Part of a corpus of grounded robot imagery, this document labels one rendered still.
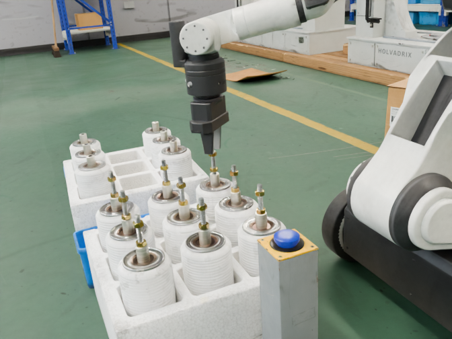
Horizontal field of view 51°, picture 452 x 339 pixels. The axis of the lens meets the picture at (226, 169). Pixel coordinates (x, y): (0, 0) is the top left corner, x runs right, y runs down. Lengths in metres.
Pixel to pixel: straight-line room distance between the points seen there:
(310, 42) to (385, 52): 0.93
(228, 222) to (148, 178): 0.51
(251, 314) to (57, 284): 0.60
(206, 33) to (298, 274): 0.50
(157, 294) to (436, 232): 0.48
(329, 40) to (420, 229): 3.47
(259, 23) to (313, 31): 3.15
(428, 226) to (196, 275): 0.41
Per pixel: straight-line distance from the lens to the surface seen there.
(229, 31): 1.06
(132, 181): 1.45
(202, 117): 1.02
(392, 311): 1.14
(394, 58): 3.31
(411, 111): 0.94
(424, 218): 0.83
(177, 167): 1.36
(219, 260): 0.86
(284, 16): 0.97
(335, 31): 4.25
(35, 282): 1.37
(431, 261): 0.99
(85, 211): 1.32
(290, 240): 0.72
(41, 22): 7.05
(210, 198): 1.09
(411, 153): 0.87
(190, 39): 0.98
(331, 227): 1.19
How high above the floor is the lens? 0.70
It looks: 22 degrees down
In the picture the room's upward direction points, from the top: 4 degrees counter-clockwise
